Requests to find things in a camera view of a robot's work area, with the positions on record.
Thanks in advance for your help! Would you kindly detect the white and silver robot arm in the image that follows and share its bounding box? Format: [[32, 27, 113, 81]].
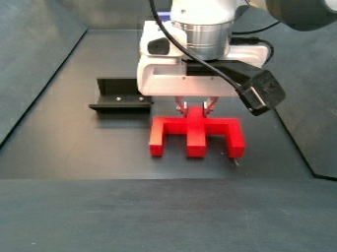
[[136, 0, 337, 115]]

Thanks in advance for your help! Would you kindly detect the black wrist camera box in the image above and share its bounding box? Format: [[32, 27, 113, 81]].
[[236, 70, 286, 116]]

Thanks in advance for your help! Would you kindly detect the black angled bracket stand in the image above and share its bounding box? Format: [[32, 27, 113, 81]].
[[88, 78, 152, 111]]

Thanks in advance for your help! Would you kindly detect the yellow wooden puzzle board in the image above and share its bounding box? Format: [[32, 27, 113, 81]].
[[139, 21, 163, 50]]

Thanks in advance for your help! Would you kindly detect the red E-shaped block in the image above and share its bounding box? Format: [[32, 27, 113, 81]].
[[148, 106, 244, 158]]

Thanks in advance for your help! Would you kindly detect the black camera cable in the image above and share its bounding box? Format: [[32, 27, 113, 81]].
[[147, 0, 282, 96]]

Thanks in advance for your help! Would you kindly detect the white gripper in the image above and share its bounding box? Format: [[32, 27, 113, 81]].
[[136, 21, 270, 116]]

